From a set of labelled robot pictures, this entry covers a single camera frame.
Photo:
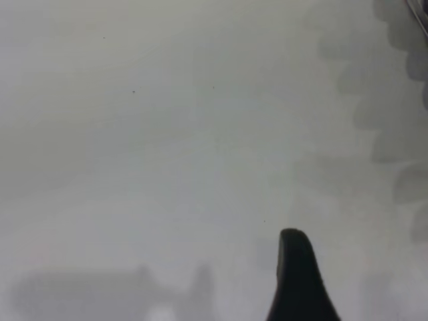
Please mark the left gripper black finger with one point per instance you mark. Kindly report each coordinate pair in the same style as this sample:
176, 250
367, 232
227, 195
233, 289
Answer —
301, 284

